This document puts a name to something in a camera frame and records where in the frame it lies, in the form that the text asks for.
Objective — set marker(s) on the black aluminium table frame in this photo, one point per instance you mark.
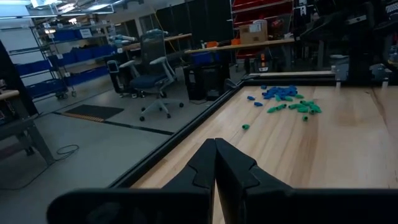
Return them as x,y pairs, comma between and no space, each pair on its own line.
186,130

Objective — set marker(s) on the white frame office chair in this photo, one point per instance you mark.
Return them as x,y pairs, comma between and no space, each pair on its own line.
149,82

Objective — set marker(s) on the green plastic cap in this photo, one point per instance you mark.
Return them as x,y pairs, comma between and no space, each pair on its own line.
287,99
306,102
305,118
271,109
245,126
281,106
315,109
303,109
293,106
299,96

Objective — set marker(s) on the wooden workbench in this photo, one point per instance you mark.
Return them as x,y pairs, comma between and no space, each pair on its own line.
177,37
242,46

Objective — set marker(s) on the blue storage bin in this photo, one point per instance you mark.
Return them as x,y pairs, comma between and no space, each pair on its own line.
203,58

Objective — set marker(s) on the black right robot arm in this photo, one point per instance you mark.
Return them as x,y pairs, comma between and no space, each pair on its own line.
357,46

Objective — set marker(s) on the red shelving unit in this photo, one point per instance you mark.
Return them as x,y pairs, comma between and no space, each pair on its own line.
264,9

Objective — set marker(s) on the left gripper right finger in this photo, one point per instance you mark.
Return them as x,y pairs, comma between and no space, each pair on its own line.
248,193

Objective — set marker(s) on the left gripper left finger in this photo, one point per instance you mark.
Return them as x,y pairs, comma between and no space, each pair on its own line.
186,193

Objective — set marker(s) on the black equipment case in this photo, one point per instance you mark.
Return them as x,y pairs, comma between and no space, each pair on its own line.
205,81

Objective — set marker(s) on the grey workbench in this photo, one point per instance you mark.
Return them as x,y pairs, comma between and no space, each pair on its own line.
18,126

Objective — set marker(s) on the small orange box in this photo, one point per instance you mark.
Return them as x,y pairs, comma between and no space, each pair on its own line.
235,42
212,44

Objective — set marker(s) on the black yellow-striped floor mat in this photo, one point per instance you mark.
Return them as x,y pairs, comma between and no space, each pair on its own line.
93,112

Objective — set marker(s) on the black office chair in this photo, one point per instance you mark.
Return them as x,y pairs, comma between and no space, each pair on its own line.
122,81

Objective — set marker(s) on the cardboard box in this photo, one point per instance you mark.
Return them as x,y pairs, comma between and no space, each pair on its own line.
253,32

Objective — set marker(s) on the black power supply unit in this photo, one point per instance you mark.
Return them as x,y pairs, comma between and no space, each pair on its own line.
262,63

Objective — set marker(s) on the rack with blue bins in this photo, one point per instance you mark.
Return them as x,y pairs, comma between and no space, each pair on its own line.
77,54

